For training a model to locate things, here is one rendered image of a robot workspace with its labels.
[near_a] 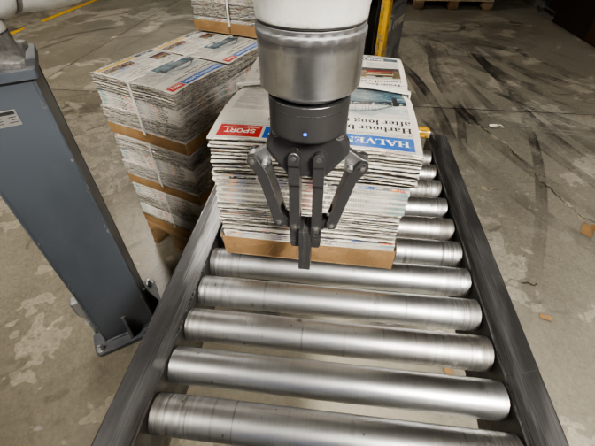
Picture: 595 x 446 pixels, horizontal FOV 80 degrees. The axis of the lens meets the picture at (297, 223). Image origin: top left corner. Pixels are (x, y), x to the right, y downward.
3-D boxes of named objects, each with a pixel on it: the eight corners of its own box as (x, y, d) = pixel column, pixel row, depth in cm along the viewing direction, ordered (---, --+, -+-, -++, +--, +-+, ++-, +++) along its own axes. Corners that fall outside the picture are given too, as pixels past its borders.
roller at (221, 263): (213, 259, 68) (209, 241, 65) (464, 280, 64) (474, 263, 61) (205, 280, 65) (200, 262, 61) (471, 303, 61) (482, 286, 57)
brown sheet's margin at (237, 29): (194, 28, 156) (192, 18, 153) (230, 14, 175) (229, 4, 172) (269, 40, 144) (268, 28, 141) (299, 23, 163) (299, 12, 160)
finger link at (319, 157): (313, 135, 37) (327, 135, 37) (312, 215, 45) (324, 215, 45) (310, 155, 34) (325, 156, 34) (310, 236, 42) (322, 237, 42)
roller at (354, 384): (177, 355, 54) (169, 338, 51) (497, 389, 50) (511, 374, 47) (165, 388, 50) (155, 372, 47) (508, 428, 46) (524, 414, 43)
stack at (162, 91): (152, 242, 176) (84, 71, 120) (271, 138, 252) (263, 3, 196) (216, 269, 163) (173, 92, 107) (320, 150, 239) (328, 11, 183)
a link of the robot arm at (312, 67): (265, 3, 32) (268, 70, 36) (242, 30, 25) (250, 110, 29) (367, 5, 31) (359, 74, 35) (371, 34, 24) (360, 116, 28)
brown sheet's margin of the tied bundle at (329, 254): (246, 196, 73) (243, 180, 70) (387, 208, 71) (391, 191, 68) (224, 253, 62) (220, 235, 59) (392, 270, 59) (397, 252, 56)
